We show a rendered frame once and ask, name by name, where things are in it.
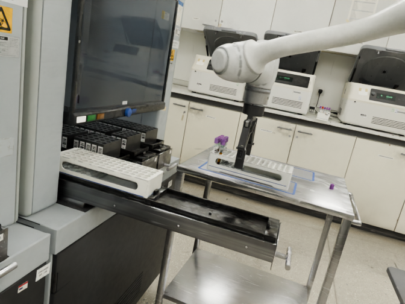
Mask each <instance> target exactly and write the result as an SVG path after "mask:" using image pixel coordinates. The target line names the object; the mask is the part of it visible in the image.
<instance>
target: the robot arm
mask: <svg viewBox="0 0 405 304"><path fill-rule="evenodd" d="M404 33H405V0H399V1H397V2H395V3H394V4H392V5H390V6H388V7H386V8H385V9H383V10H381V11H379V12H377V13H375V14H372V15H370V16H368V17H365V18H363V19H359V20H356V21H352V22H347V23H344V24H339V25H334V26H330V27H325V28H320V29H317V30H311V31H306V32H302V33H297V34H292V35H288V36H283V37H279V38H276V39H272V40H258V41H255V40H246V41H242V42H234V43H227V44H224V45H221V46H219V47H217V48H216V49H215V50H214V52H213V54H212V59H211V64H212V68H213V72H214V73H215V74H216V75H217V76H218V77H220V78H221V79H223V80H226V81H230V82H234V83H246V84H245V90H244V93H243V101H245V103H244V104H243V109H242V113H244V114H246V115H247V118H246V119H245V120H244V122H243V127H242V132H241V135H240V139H239V143H238V146H237V147H236V149H237V154H236V160H235V163H234V168H238V169H242V168H243V163H244V160H245V155H248V156H250V154H251V149H252V145H254V143H253V142H254V135H255V131H256V124H257V120H258V118H256V117H262V116H263V114H264V110H265V106H266V105H267V104H268V100H269V96H270V93H271V89H272V85H273V84H274V82H275V79H276V76H277V72H278V67H279V62H280V58H282V57H285V56H289V55H295V54H302V53H306V52H313V51H320V50H324V49H331V48H338V47H342V46H348V45H355V44H358V43H363V42H368V41H371V40H376V39H381V38H384V37H389V36H394V35H397V34H404ZM263 105H264V106H263ZM241 145H243V146H241Z"/></svg>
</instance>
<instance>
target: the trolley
mask: <svg viewBox="0 0 405 304"><path fill-rule="evenodd" d="M213 149H214V145H213V146H212V147H210V148H208V149H206V150H204V151H202V152H201V153H199V154H197V155H196V156H193V157H191V158H190V159H188V160H186V161H185V162H183V163H181V164H179V165H177V169H176V171H177V175H176V179H175V186H174V190H177V191H181V192H182V188H183V182H184V175H185V173H186V174H190V175H193V176H197V177H200V178H203V179H206V185H205V189H204V195H203V198H206V199H209V195H210V188H211V185H212V181H214V182H218V183H222V184H224V185H228V186H232V187H235V188H239V189H243V190H245V191H249V192H253V193H256V194H260V195H264V196H266V197H270V198H274V199H277V200H281V201H285V202H287V203H291V204H295V205H298V206H302V207H306V208H308V209H312V210H315V211H319V212H323V213H325V214H327V216H326V219H325V223H324V227H323V230H322V233H321V237H320V240H319V243H318V247H317V249H316V253H315V257H314V260H313V264H312V267H311V270H310V274H309V278H308V280H307V284H306V286H305V285H302V284H300V283H296V282H293V281H291V280H288V279H285V278H282V277H280V276H276V275H274V274H271V273H268V272H265V271H262V270H259V269H256V268H254V267H250V266H248V265H245V264H242V263H240V262H236V261H233V260H231V259H228V258H225V257H222V256H219V255H216V254H214V253H210V252H207V251H205V250H202V249H199V244H200V240H199V239H196V238H195V242H194V245H193V252H192V255H191V256H190V258H189V259H188V260H187V262H186V263H185V264H184V265H183V267H182V268H181V270H180V271H179V272H178V273H177V275H176V276H175V277H174V279H173V280H172V281H171V283H170V284H169V285H168V287H167V288H166V289H165V286H166V280H167V275H168V268H169V262H170V258H171V251H172V245H173V240H174V234H175V232H173V231H171V230H168V229H167V233H166V240H165V247H164V251H163V258H162V265H161V269H160V275H159V282H158V287H157V294H156V298H155V304H162V303H163V298H164V299H166V300H169V301H172V302H174V303H177V304H307V302H308V299H309V296H310V292H311V289H312V286H313V282H314V280H315V276H316V272H317V269H318V266H319V262H320V260H321V256H322V253H323V249H324V246H325V242H326V240H327V236H328V232H329V230H330V226H331V222H332V220H333V216H336V217H340V218H342V222H341V226H340V228H339V232H338V235H337V238H336V242H335V244H334V247H333V251H332V254H331V258H330V261H329V263H328V267H327V271H326V273H325V277H324V280H323V283H322V287H321V290H320V293H319V296H318V300H317V303H316V304H326V302H327V298H328V295H329V292H330V289H331V285H332V283H333V279H334V276H335V274H336V270H337V267H338V264H339V261H340V258H341V254H342V251H343V249H344V245H345V241H346V239H347V236H348V232H349V229H350V226H351V224H353V225H357V226H361V225H362V222H361V219H360V216H359V212H358V210H357V206H356V202H355V200H354V196H353V193H351V192H348V189H347V185H346V182H345V179H344V178H342V177H338V176H333V175H330V174H326V173H321V172H318V171H314V170H310V169H307V168H302V167H299V166H295V165H290V164H287V163H283V162H278V161H275V160H271V159H267V158H264V157H259V156H255V155H252V154H250V156H252V157H257V158H260V159H265V160H269V161H272V162H276V163H280V164H283V165H288V166H292V167H294V170H293V173H292V177H291V180H290V185H289V188H288V190H287V191H286V190H283V189H279V188H275V187H273V186H270V185H266V184H263V183H259V182H255V181H252V180H248V179H244V178H241V177H237V176H233V175H230V174H226V173H222V172H217V171H214V170H210V169H207V162H208V159H209V153H210V151H212V150H213ZM331 183H332V184H334V189H333V190H332V189H329V187H330V184H331ZM354 217H355V218H356V219H354Z"/></svg>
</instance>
